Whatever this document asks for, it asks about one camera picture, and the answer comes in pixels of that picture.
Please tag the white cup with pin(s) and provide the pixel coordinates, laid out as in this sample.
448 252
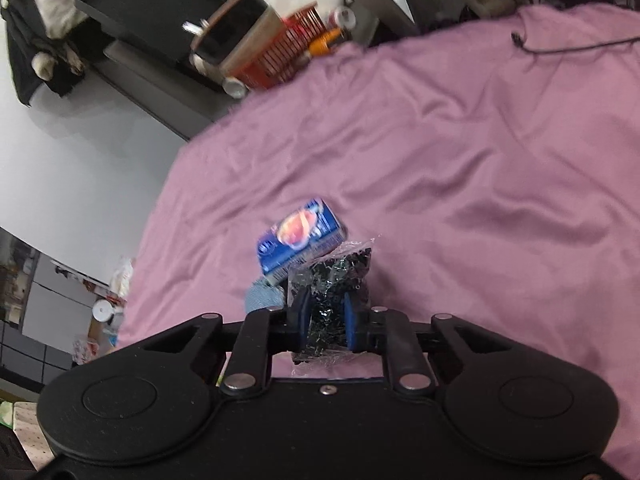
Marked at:
235 87

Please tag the white kettle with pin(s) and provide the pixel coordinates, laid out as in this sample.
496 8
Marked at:
106 317

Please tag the red plastic basket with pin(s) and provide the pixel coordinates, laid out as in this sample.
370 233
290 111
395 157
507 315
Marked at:
295 40

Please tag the blue round fabric pad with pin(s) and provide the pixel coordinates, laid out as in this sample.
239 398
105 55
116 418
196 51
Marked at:
262 297

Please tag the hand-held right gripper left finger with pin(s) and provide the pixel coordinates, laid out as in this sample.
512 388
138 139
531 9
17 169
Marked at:
301 320

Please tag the dotted beige cloth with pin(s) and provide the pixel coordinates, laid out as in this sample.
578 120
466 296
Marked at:
22 435

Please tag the small white bottle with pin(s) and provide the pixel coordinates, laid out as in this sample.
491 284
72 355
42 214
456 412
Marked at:
345 16

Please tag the pink bed sheet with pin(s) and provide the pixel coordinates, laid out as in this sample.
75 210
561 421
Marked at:
450 185

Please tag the pale rice bag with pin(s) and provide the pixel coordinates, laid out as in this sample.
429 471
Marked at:
122 277

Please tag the black hanging clothes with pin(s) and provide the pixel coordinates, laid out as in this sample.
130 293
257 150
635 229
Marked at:
45 30

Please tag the black flat panel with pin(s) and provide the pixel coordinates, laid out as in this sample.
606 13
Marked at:
150 5

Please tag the grey shelf cabinet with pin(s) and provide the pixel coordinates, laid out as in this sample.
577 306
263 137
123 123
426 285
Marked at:
45 310

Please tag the white utensil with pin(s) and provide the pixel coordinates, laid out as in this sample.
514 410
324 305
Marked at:
196 27

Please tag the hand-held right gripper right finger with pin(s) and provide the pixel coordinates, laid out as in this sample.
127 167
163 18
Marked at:
351 320

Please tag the beige bowl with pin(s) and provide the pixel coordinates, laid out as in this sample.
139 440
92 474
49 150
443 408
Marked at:
255 50

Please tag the black packet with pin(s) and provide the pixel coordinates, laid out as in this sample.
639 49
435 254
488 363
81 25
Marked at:
330 272

